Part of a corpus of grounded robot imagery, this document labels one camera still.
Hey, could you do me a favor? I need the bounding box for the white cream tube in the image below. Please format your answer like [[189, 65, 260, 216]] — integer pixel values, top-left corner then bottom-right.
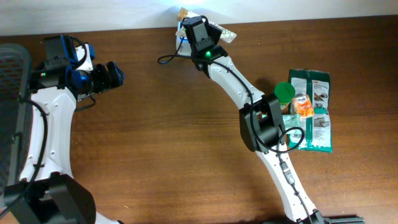
[[175, 7, 237, 43]]

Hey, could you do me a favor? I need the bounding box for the green lid jar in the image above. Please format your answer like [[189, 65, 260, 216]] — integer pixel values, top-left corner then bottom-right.
[[274, 82, 295, 110]]

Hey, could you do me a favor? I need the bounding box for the orange tissue box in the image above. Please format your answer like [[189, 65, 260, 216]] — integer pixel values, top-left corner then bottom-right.
[[290, 94, 315, 119]]

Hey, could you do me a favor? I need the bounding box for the mint green tissue pack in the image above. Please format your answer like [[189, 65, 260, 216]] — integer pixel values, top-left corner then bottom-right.
[[282, 114, 302, 138]]

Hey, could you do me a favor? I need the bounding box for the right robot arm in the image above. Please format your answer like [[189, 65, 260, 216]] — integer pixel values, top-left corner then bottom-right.
[[182, 16, 325, 223]]

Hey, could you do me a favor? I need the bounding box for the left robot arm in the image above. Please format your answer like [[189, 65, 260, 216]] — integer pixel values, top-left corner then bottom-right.
[[1, 35, 124, 224]]

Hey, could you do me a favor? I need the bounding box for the white barcode scanner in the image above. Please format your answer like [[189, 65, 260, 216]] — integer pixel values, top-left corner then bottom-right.
[[175, 21, 192, 56]]

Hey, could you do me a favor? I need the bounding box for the grey plastic mesh basket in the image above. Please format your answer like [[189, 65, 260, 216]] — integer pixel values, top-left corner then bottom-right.
[[1, 44, 32, 210]]

